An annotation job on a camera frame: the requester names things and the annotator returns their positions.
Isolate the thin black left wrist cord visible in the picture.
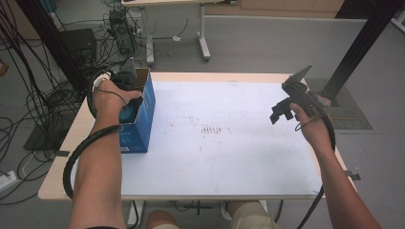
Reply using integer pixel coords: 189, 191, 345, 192
95, 88, 129, 107

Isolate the device on stand with cables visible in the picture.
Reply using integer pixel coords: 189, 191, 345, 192
106, 7, 138, 55

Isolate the white table leg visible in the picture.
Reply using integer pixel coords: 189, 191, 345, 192
125, 199, 145, 229

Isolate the person's left hand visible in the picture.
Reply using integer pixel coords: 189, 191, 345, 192
91, 79, 143, 120

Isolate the thin black wrist cord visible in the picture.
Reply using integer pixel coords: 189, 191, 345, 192
294, 109, 330, 133
95, 88, 129, 107

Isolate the blue cardboard box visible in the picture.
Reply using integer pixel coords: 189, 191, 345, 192
117, 67, 157, 155

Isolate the person's right leg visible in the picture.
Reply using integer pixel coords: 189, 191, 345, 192
226, 199, 283, 229

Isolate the person's right hand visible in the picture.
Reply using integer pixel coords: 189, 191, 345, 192
288, 94, 334, 151

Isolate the wooden cabinet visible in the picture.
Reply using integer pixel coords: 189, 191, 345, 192
204, 0, 346, 19

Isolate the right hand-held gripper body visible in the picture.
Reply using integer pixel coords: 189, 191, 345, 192
281, 64, 330, 117

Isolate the white paper sheet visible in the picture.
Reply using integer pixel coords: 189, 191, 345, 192
70, 80, 324, 197

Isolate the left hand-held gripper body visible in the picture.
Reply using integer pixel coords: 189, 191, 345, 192
110, 57, 139, 93

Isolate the white power strip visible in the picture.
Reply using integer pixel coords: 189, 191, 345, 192
0, 170, 18, 193

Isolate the black metal post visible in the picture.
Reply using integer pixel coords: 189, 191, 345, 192
321, 0, 405, 99
14, 0, 89, 94

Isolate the thin black right wrist cord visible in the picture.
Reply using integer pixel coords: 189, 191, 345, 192
294, 109, 330, 133

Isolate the thick black right gripper cable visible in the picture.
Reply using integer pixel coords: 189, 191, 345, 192
295, 109, 337, 229

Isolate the bundle of black floor cables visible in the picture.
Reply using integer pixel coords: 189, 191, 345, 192
0, 6, 84, 206

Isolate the person's left knee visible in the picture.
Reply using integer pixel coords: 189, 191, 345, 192
146, 208, 181, 229

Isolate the black computer case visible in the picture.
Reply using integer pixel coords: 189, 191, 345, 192
58, 28, 98, 65

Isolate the grey floor mat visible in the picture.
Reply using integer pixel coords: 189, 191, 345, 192
305, 78, 373, 131

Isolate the white desk with metal legs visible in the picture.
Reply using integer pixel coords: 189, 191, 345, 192
121, 0, 238, 62

